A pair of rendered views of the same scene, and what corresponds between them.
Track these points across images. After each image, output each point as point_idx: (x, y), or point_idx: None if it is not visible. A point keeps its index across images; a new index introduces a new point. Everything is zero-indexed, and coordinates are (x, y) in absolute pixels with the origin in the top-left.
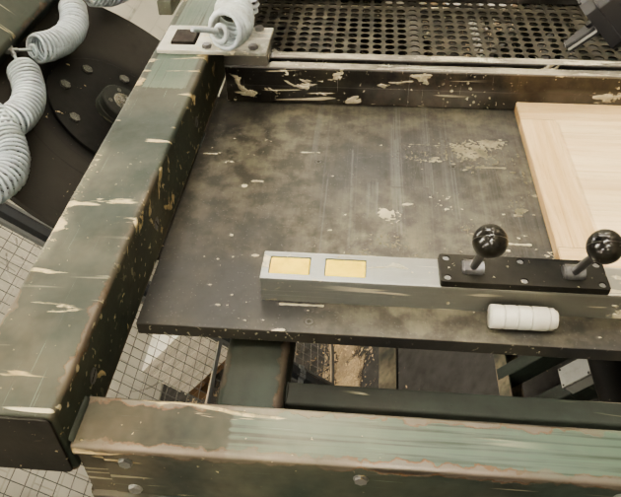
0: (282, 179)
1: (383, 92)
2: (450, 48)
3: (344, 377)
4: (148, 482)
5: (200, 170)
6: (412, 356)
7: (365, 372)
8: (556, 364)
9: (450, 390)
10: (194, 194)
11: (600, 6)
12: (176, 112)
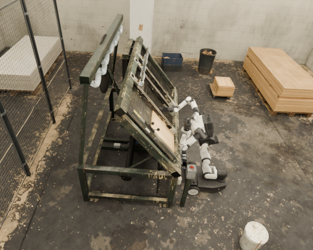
0: (133, 100)
1: (143, 98)
2: (121, 70)
3: (56, 118)
4: (122, 121)
5: None
6: (78, 124)
7: (63, 120)
8: (112, 142)
9: (85, 135)
10: None
11: (165, 107)
12: (131, 87)
